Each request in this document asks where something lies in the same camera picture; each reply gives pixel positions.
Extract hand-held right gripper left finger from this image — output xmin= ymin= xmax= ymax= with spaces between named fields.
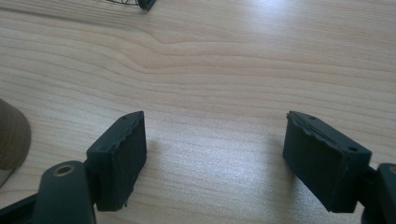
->
xmin=86 ymin=110 xmax=148 ymax=213

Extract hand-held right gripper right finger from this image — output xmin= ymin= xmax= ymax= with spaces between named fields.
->
xmin=282 ymin=110 xmax=373 ymax=214

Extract black wire mesh holder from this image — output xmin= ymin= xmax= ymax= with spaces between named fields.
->
xmin=104 ymin=0 xmax=157 ymax=11

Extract brown wooden round object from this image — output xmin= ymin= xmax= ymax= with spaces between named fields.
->
xmin=0 ymin=97 xmax=32 ymax=172

